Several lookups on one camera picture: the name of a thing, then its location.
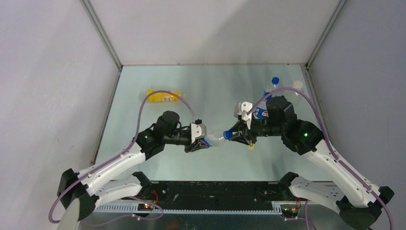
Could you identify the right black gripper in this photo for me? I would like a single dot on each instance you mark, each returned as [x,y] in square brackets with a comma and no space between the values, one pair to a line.
[242,126]

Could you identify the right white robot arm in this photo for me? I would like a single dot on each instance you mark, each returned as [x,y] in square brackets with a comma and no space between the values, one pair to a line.
[358,201]

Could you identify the standing Pepsi bottle blue cap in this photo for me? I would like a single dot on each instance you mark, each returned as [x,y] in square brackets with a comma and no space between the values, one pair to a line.
[274,84]

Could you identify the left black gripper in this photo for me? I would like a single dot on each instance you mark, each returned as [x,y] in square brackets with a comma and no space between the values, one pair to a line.
[196,145]

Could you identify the clear crushed bottle blue label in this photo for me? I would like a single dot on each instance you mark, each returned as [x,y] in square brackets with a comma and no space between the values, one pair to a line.
[261,111]

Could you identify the yellow juice bottle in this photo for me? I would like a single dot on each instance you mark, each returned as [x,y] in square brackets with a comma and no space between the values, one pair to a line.
[165,97]

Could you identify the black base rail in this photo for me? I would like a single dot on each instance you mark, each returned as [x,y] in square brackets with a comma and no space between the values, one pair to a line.
[217,195]

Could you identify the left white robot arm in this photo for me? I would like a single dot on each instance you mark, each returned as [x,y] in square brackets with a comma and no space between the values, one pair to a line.
[96,185]

